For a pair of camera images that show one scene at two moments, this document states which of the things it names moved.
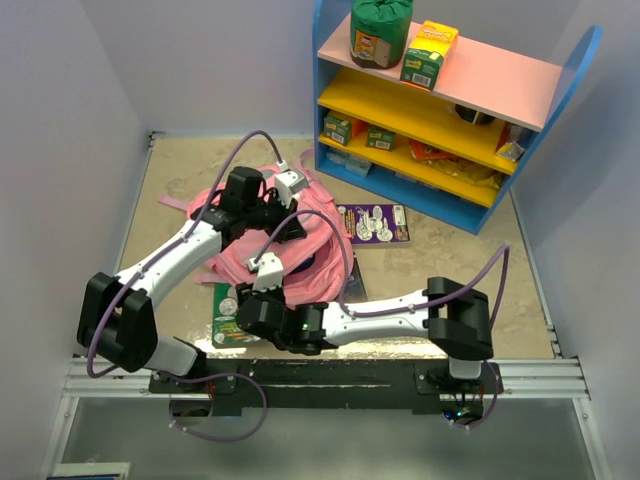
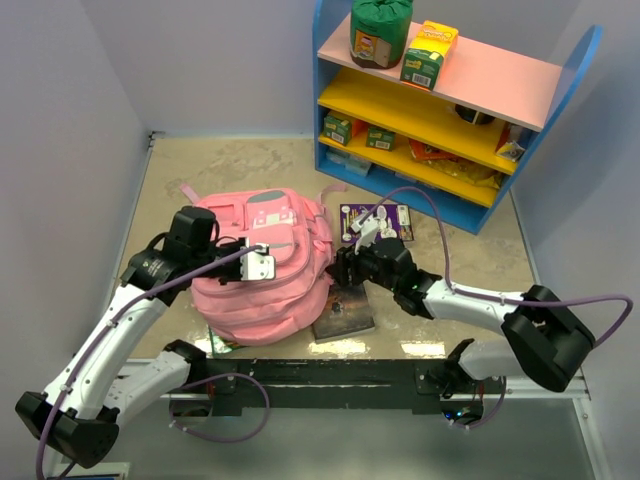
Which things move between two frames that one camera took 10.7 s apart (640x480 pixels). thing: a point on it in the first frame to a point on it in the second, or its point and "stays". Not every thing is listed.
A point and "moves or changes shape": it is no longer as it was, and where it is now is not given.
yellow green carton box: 423,59 stays
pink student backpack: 316,267 moves or changes shape
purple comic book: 376,226 stays
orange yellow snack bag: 455,165 stays
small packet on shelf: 510,150 stays
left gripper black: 292,230 to 235,276
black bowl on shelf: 469,114 stays
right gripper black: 244,290 to 346,259
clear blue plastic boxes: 353,165 stays
